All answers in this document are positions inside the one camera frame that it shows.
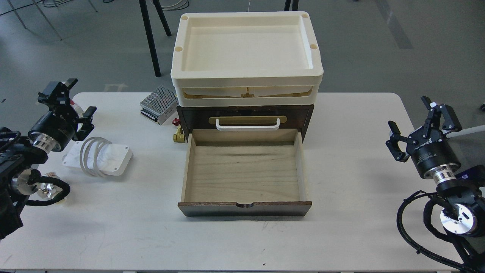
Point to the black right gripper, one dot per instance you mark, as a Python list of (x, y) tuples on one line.
[(432, 151)]

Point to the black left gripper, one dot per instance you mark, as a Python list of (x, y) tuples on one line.
[(54, 130)]

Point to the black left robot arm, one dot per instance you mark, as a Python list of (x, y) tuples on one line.
[(18, 178)]

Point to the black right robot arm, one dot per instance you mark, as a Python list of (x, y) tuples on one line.
[(454, 213)]

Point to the dark wooden cabinet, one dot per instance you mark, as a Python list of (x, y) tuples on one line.
[(291, 116)]

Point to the white red circuit breaker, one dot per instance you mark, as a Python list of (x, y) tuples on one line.
[(79, 111)]

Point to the white plastic bag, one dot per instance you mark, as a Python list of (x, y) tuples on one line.
[(94, 159)]

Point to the silver metal valve fitting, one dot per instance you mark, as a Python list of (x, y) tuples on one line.
[(51, 192)]

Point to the metal mesh power supply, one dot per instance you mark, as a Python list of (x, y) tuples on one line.
[(159, 105)]

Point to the cream plastic tray lower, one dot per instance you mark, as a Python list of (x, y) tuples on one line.
[(247, 96)]

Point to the cream plastic tray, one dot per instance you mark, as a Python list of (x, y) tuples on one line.
[(247, 96), (246, 49)]

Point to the black table leg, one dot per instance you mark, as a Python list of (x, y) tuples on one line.
[(150, 39)]

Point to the open wooden drawer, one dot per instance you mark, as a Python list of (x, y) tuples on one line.
[(244, 174)]

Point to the cream plastic tray upper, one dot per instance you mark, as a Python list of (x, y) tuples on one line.
[(246, 49)]

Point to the brass valve red handle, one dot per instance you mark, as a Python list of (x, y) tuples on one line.
[(179, 136)]

